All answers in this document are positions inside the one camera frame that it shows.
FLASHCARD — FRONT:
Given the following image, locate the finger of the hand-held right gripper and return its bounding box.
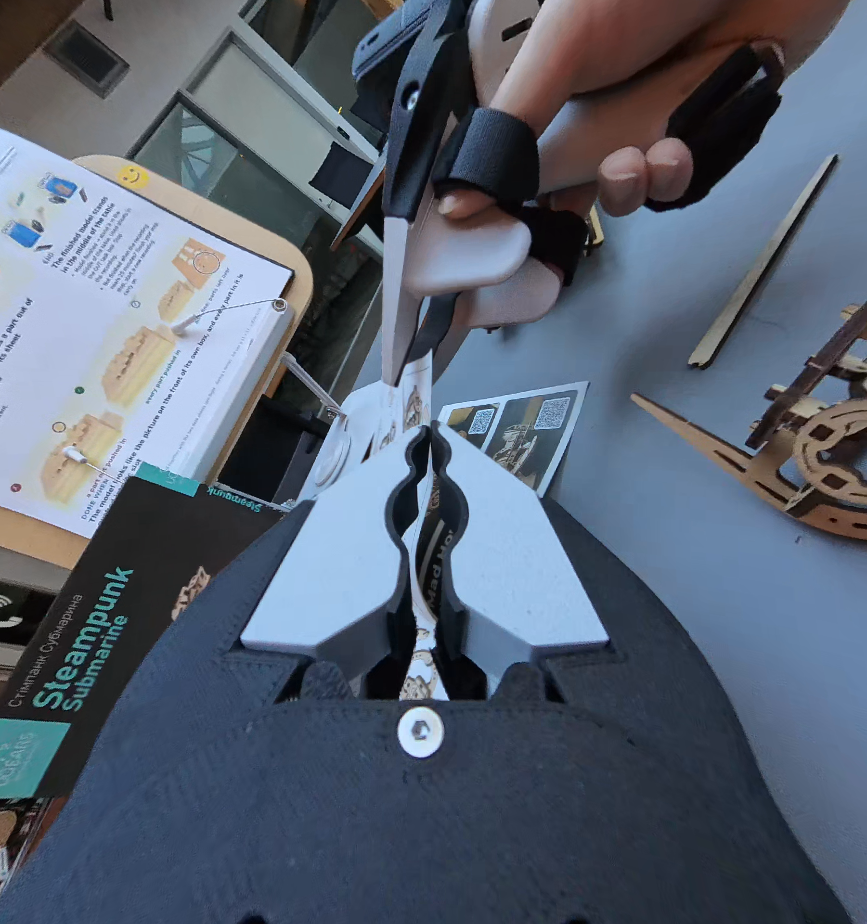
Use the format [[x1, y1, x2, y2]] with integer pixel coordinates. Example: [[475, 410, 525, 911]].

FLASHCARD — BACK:
[[381, 215, 436, 387], [419, 295, 459, 378]]

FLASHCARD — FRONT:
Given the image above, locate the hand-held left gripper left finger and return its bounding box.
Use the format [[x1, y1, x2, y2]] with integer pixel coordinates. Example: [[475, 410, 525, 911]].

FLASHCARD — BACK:
[[240, 424, 434, 683]]

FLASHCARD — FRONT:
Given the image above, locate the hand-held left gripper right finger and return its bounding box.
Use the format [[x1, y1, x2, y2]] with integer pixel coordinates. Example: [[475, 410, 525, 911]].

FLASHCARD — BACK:
[[432, 422, 612, 700]]

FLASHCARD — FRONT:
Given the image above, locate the black model kit box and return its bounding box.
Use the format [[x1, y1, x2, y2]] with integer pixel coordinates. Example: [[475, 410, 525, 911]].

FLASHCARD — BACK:
[[0, 473, 297, 802]]

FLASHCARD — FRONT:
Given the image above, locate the partly built wooden model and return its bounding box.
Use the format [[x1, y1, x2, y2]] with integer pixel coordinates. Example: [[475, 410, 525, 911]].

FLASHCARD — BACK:
[[632, 299, 867, 544]]

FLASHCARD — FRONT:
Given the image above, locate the person's right hand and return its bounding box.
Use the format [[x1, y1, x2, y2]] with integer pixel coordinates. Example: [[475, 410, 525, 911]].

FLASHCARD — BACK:
[[439, 0, 854, 221]]

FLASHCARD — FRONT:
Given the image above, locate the wooden display board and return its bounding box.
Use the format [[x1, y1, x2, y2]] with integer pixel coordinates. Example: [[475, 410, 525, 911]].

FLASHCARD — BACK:
[[0, 155, 315, 571]]

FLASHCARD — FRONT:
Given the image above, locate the white round plastic base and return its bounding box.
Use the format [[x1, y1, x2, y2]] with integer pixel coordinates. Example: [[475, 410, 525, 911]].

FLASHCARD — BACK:
[[316, 386, 378, 501]]

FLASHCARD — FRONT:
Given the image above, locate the metal support rod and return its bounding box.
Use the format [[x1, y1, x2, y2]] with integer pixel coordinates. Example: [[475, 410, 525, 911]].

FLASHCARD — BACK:
[[283, 352, 349, 421]]

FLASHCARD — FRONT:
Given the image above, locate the metal framed glass window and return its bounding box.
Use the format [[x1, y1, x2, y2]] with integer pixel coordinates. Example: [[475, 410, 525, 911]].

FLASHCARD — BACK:
[[126, 0, 405, 362]]

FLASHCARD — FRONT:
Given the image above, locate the laminated instruction sheet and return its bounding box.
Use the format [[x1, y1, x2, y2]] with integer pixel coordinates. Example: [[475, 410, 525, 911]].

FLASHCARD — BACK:
[[0, 119, 295, 539]]

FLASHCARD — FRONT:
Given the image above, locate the long wooden strip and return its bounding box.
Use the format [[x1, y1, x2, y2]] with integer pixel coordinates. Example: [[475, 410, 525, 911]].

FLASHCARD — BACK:
[[688, 154, 840, 371]]

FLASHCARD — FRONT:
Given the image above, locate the black sign white icon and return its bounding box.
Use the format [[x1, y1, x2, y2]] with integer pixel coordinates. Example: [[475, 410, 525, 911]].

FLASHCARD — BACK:
[[0, 574, 55, 647]]

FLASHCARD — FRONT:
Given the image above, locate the thin steel wire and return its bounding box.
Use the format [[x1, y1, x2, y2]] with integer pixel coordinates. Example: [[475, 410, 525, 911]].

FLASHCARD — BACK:
[[188, 296, 290, 326]]

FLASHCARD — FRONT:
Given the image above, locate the wall vent grille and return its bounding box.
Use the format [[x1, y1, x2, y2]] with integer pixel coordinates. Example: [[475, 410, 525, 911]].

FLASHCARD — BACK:
[[42, 20, 129, 100]]

